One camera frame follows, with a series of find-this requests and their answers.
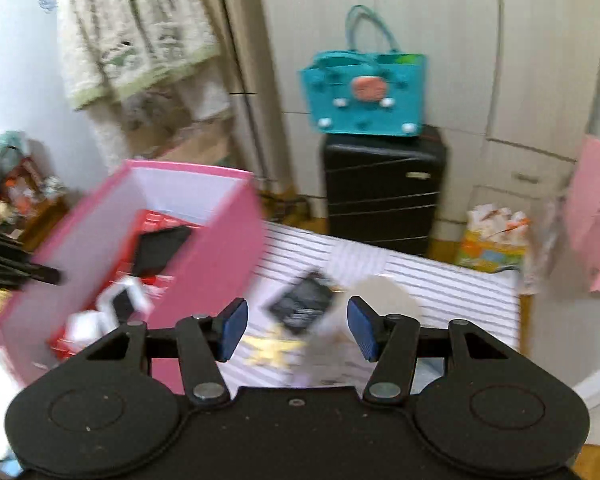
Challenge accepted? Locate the small white item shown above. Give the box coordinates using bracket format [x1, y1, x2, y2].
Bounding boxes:
[65, 310, 112, 347]

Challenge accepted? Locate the pink paper bag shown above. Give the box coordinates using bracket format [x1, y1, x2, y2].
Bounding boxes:
[562, 134, 600, 297]

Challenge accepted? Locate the black hard suitcase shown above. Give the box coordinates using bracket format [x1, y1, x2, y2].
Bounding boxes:
[320, 125, 449, 259]

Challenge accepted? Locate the white plastic gadget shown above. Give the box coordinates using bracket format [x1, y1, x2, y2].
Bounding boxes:
[96, 277, 154, 322]

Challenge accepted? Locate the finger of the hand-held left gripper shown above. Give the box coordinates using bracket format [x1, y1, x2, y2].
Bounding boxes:
[0, 224, 62, 291]

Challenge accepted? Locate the teal felt handbag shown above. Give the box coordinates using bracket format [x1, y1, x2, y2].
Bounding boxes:
[297, 5, 429, 139]

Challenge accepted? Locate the black flat case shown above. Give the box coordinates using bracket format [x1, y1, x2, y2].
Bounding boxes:
[130, 225, 194, 279]

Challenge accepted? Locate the beige wardrobe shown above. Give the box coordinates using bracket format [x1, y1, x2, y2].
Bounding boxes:
[215, 0, 600, 266]

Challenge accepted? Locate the red packet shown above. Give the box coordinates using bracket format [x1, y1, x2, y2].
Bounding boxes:
[47, 209, 193, 361]

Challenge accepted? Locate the colourful gift bag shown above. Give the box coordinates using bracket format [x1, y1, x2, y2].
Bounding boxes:
[455, 203, 532, 274]

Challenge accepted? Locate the pink storage box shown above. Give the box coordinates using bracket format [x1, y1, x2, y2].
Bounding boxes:
[0, 159, 267, 396]

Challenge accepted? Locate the cream knitted cardigan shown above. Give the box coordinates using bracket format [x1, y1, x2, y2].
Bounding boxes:
[55, 0, 222, 112]

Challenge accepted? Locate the striped bed sheet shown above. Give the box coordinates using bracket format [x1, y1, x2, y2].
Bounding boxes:
[215, 220, 524, 397]

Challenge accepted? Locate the gold star ornament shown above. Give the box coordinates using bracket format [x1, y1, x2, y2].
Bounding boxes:
[242, 325, 307, 367]

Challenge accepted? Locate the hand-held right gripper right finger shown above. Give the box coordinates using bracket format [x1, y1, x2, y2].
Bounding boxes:
[346, 296, 518, 407]

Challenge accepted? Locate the white hanging garment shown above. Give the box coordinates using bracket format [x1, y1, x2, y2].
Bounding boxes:
[84, 60, 232, 172]

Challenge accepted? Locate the clear plastic bag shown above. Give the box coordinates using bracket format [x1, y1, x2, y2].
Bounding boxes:
[522, 195, 574, 296]

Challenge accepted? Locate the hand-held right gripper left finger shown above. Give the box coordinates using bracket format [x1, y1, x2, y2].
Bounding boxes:
[82, 297, 249, 407]

